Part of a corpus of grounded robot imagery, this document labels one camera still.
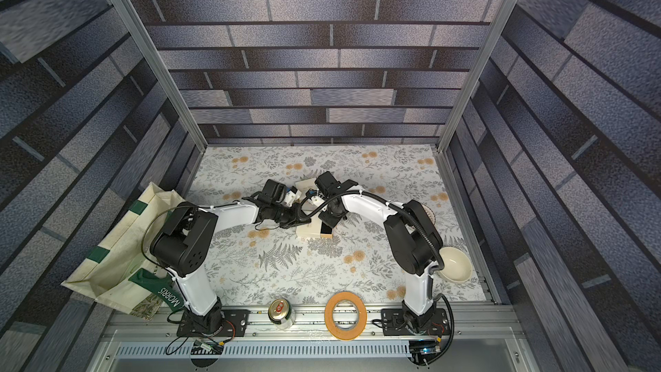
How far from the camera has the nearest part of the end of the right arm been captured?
673 millimetres

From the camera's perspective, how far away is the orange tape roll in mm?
715

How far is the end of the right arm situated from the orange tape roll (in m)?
0.22
